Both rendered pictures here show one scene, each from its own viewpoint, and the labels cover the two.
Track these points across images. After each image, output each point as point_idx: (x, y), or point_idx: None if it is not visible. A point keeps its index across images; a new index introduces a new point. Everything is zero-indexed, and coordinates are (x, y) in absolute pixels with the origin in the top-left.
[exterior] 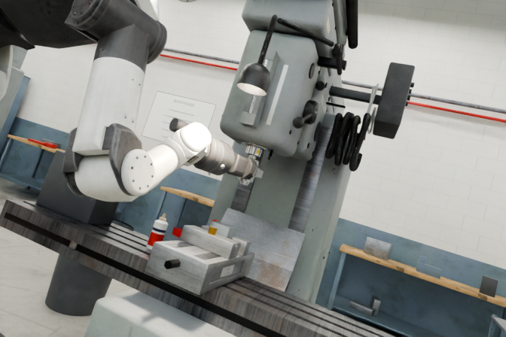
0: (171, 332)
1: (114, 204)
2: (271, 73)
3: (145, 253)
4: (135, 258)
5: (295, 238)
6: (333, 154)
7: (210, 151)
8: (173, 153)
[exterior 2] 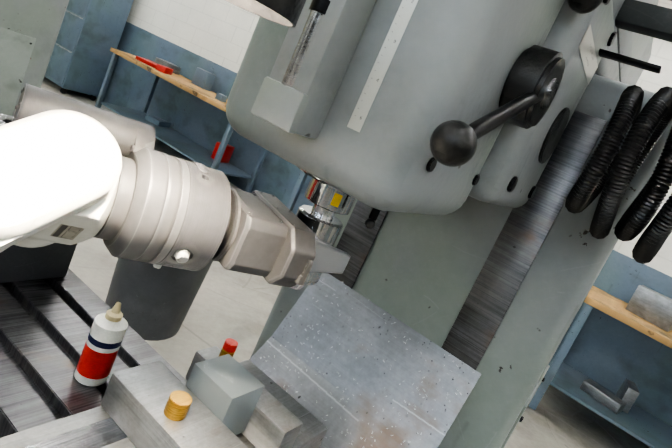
0: None
1: None
2: None
3: (54, 396)
4: (4, 424)
5: (453, 379)
6: (591, 200)
7: (128, 211)
8: None
